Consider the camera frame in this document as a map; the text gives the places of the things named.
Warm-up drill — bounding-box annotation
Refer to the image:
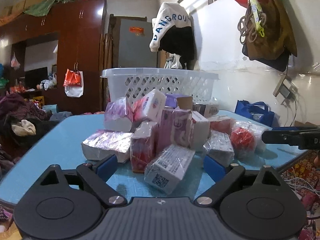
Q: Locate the purple cardboard box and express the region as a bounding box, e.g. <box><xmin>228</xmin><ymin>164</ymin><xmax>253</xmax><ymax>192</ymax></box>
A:
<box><xmin>157</xmin><ymin>108</ymin><xmax>192</xmax><ymax>153</ymax></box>

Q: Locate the dark red wooden wardrobe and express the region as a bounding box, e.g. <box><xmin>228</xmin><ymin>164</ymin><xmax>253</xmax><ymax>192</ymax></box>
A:
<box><xmin>1</xmin><ymin>0</ymin><xmax>106</xmax><ymax>114</ymax></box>

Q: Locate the red item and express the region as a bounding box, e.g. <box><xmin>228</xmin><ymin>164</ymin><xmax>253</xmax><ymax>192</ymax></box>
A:
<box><xmin>229</xmin><ymin>121</ymin><xmax>268</xmax><ymax>160</ymax></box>

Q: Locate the blue shopping bag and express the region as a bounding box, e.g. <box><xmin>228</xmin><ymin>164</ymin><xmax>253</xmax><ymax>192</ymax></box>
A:
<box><xmin>234</xmin><ymin>100</ymin><xmax>274</xmax><ymax>127</ymax></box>

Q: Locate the grey metal door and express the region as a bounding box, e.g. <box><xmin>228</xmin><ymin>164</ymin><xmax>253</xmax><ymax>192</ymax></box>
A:
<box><xmin>118</xmin><ymin>19</ymin><xmax>157</xmax><ymax>68</ymax></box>

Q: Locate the red wrapped box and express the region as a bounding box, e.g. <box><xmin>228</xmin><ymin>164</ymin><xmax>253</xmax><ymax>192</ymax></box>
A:
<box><xmin>130</xmin><ymin>121</ymin><xmax>158</xmax><ymax>173</ymax></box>

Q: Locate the red and white plastic bag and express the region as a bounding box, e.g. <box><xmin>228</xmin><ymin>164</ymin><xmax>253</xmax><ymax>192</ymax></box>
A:
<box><xmin>63</xmin><ymin>69</ymin><xmax>84</xmax><ymax>98</ymax></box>

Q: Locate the barcode box in plastic wrap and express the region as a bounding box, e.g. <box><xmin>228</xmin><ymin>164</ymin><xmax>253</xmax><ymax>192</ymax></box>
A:
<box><xmin>144</xmin><ymin>145</ymin><xmax>195</xmax><ymax>194</ymax></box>

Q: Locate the coiled brown rope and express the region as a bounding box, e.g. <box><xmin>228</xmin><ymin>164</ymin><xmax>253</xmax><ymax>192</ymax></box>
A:
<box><xmin>237</xmin><ymin>11</ymin><xmax>267</xmax><ymax>46</ymax></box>

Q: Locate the black television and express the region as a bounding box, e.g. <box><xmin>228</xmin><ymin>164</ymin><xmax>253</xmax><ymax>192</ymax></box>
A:
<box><xmin>25</xmin><ymin>67</ymin><xmax>48</xmax><ymax>89</ymax></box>

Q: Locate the green cloth on wardrobe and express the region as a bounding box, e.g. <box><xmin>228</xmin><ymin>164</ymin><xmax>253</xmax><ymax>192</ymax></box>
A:
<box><xmin>23</xmin><ymin>0</ymin><xmax>77</xmax><ymax>17</ymax></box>

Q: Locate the white plastic laundry basket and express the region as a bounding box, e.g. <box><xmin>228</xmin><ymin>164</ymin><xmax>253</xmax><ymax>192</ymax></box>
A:
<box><xmin>101</xmin><ymin>67</ymin><xmax>219</xmax><ymax>103</ymax></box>

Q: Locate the pile of dark clothes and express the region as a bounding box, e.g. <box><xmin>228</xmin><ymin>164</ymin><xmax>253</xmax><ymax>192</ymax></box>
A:
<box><xmin>1</xmin><ymin>93</ymin><xmax>58</xmax><ymax>177</ymax></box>

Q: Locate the white hoodie with blue letters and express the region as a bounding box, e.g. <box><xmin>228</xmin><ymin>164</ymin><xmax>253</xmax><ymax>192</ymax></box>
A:
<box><xmin>149</xmin><ymin>2</ymin><xmax>191</xmax><ymax>52</ymax></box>

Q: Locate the pink white tissue pack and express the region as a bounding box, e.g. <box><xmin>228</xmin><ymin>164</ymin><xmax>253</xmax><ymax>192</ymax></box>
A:
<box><xmin>132</xmin><ymin>89</ymin><xmax>167</xmax><ymax>122</ymax></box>

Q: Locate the purple white tissue pack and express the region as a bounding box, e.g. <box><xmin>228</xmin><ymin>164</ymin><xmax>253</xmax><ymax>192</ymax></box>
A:
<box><xmin>104</xmin><ymin>97</ymin><xmax>133</xmax><ymax>132</ymax></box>

